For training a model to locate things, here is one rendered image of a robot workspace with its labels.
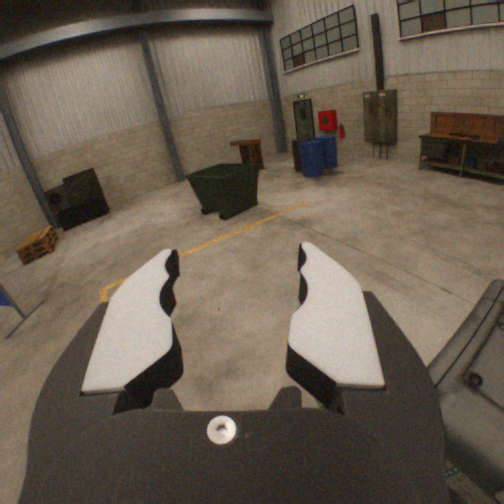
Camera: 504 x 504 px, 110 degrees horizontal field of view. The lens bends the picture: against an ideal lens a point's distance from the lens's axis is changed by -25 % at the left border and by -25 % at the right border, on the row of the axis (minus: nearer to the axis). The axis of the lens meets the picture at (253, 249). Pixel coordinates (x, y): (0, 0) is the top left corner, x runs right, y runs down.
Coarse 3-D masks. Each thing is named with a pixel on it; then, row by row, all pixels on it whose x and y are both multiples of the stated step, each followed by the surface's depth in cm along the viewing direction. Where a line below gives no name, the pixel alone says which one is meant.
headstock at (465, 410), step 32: (480, 320) 37; (448, 352) 34; (480, 352) 32; (448, 384) 29; (480, 384) 27; (448, 416) 26; (480, 416) 24; (448, 448) 24; (480, 448) 20; (448, 480) 29; (480, 480) 19
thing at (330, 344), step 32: (320, 256) 11; (320, 288) 9; (352, 288) 8; (320, 320) 7; (352, 320) 7; (288, 352) 7; (320, 352) 6; (352, 352) 6; (320, 384) 6; (352, 384) 5; (384, 384) 5
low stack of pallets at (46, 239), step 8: (40, 232) 525; (48, 232) 516; (24, 240) 500; (32, 240) 476; (40, 240) 469; (48, 240) 493; (56, 240) 566; (24, 248) 478; (32, 248) 461; (40, 248) 499; (48, 248) 484; (24, 256) 462; (32, 256) 468; (24, 264) 461
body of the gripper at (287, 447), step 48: (96, 432) 4; (144, 432) 4; (192, 432) 4; (240, 432) 4; (288, 432) 4; (336, 432) 4; (48, 480) 3; (96, 480) 3; (144, 480) 3; (192, 480) 3; (240, 480) 3; (288, 480) 3; (336, 480) 3; (384, 480) 3
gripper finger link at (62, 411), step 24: (96, 312) 8; (96, 336) 7; (72, 360) 6; (48, 384) 5; (72, 384) 5; (48, 408) 5; (72, 408) 5; (96, 408) 5; (120, 408) 5; (48, 432) 4; (72, 432) 4; (48, 456) 4; (24, 480) 3
